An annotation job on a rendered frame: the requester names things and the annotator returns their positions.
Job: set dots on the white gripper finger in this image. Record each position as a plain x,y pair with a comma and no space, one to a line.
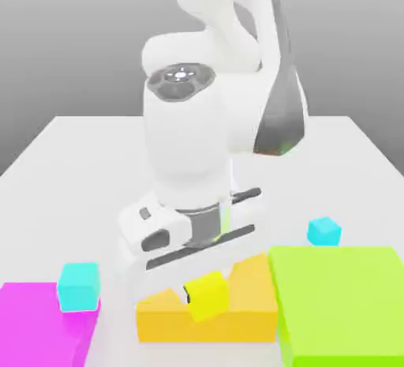
228,271
180,292

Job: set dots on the large lime green box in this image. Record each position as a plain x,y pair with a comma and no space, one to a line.
337,297

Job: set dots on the small cyan cube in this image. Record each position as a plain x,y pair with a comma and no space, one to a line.
324,231
78,288

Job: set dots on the small yellow cube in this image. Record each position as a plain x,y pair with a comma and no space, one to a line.
208,297

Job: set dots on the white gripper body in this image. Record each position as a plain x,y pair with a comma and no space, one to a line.
202,262

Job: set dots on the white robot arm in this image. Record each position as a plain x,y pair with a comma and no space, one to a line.
183,139

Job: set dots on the large orange box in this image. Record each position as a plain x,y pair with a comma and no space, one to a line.
246,310

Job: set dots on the large magenta box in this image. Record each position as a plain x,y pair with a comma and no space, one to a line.
34,326

